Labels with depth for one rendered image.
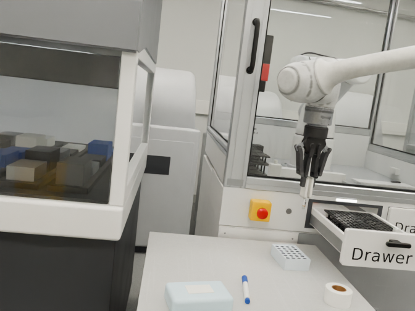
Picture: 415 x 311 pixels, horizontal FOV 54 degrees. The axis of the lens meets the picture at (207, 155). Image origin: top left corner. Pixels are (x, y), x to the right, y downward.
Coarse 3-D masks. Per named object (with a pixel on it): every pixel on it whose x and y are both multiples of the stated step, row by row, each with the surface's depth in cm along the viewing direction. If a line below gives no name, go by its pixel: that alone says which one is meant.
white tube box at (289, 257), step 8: (272, 248) 136; (280, 248) 135; (288, 248) 136; (296, 248) 136; (272, 256) 136; (280, 256) 129; (288, 256) 128; (296, 256) 130; (304, 256) 130; (280, 264) 128; (288, 264) 126; (296, 264) 126; (304, 264) 127
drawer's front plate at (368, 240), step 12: (348, 228) 119; (348, 240) 119; (360, 240) 119; (372, 240) 119; (384, 240) 120; (408, 240) 120; (348, 252) 119; (360, 252) 120; (372, 252) 120; (384, 252) 120; (396, 252) 121; (408, 252) 121; (348, 264) 120; (360, 264) 120; (372, 264) 121; (384, 264) 121; (396, 264) 121; (408, 264) 122
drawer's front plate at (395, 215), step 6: (390, 210) 153; (396, 210) 153; (402, 210) 153; (408, 210) 154; (414, 210) 154; (390, 216) 153; (396, 216) 154; (402, 216) 154; (408, 216) 154; (414, 216) 154; (390, 222) 154; (402, 222) 154; (408, 222) 154; (414, 222) 155; (408, 228) 155; (414, 228) 155
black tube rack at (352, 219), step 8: (328, 216) 149; (336, 216) 143; (344, 216) 144; (352, 216) 146; (360, 216) 147; (368, 216) 148; (336, 224) 144; (344, 224) 134; (352, 224) 136; (360, 224) 136; (368, 224) 137; (376, 224) 138; (384, 224) 140
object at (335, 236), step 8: (312, 208) 153; (320, 208) 154; (312, 216) 150; (320, 216) 144; (376, 216) 152; (312, 224) 150; (320, 224) 143; (328, 224) 137; (320, 232) 142; (328, 232) 135; (336, 232) 130; (328, 240) 135; (336, 240) 129; (336, 248) 129
